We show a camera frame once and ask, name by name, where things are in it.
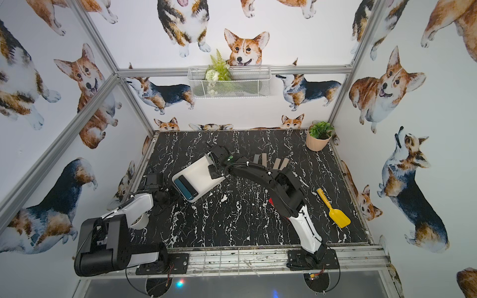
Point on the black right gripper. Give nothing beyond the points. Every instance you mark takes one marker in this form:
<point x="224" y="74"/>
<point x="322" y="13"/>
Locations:
<point x="212" y="175"/>

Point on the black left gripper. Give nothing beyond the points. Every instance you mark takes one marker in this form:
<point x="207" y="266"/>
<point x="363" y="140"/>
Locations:
<point x="164" y="195"/>

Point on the white plastic storage box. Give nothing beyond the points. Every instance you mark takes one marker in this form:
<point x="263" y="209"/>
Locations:
<point x="198" y="175"/>

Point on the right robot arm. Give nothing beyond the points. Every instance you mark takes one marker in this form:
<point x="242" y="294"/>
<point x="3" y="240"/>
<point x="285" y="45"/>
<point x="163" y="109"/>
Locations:
<point x="284" y="189"/>

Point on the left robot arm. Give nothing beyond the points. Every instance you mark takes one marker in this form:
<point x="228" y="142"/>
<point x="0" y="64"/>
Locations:
<point x="106" y="244"/>

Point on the beige pruning pliers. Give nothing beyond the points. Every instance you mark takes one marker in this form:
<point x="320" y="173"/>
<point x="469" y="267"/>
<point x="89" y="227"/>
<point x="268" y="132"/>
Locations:
<point x="277" y="164"/>

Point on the light wood pruning pliers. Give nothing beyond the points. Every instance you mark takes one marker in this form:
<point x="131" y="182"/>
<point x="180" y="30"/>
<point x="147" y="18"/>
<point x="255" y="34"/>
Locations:
<point x="284" y="164"/>

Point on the fern and white flower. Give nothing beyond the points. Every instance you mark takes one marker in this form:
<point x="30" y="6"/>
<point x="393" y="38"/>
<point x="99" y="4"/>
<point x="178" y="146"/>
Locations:
<point x="218" y="70"/>

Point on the potted green plant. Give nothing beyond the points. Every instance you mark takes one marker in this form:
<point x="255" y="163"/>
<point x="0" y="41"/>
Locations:
<point x="318" y="135"/>

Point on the yellow plastic shovel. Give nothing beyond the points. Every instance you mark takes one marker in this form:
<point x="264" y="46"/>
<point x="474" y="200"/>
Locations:
<point x="340" y="219"/>

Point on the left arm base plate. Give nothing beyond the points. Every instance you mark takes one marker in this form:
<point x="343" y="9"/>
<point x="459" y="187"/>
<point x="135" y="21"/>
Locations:
<point x="175" y="263"/>

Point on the white wire basket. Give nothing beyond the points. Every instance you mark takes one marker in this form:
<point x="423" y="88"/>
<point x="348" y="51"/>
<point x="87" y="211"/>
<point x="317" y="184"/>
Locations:
<point x="241" y="82"/>

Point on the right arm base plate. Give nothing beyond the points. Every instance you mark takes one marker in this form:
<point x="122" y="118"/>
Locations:
<point x="313" y="259"/>

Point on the metal front rail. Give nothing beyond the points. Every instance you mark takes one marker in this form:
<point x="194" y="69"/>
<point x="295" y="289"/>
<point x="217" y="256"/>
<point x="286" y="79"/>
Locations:
<point x="266" y="260"/>

